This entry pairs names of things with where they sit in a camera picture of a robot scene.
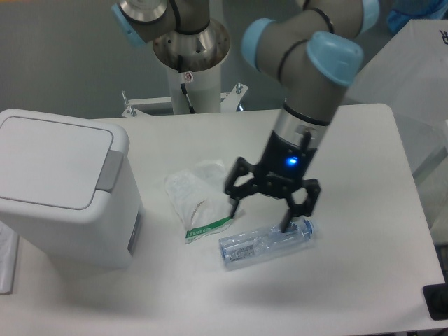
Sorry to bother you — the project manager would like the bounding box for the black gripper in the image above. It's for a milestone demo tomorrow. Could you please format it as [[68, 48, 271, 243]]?
[[223, 129, 322, 234]]

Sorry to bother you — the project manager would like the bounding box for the white push-lid trash can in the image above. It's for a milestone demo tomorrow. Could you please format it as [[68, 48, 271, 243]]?
[[1, 108, 143, 268]]

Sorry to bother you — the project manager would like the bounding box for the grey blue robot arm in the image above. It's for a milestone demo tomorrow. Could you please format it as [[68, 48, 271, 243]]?
[[111, 1, 380, 231]]

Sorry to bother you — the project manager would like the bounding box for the empty clear plastic bottle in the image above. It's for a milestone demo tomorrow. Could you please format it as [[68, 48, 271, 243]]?
[[218, 217, 319, 270]]

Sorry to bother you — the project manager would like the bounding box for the crumpled clear plastic bag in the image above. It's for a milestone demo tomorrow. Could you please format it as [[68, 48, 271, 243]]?
[[164, 160, 233, 244]]

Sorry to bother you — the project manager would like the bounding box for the black device at edge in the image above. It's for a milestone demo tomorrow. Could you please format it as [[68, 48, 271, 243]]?
[[423, 283, 447, 321]]

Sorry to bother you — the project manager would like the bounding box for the blue plastic cover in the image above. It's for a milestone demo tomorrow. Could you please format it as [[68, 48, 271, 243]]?
[[386, 1, 447, 34]]

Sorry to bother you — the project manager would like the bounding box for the white pedestal base frame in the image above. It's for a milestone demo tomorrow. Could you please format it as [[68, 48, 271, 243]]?
[[121, 83, 249, 118]]

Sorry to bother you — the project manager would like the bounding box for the black cable on pedestal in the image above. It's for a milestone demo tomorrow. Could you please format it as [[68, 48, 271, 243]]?
[[176, 55, 196, 115]]

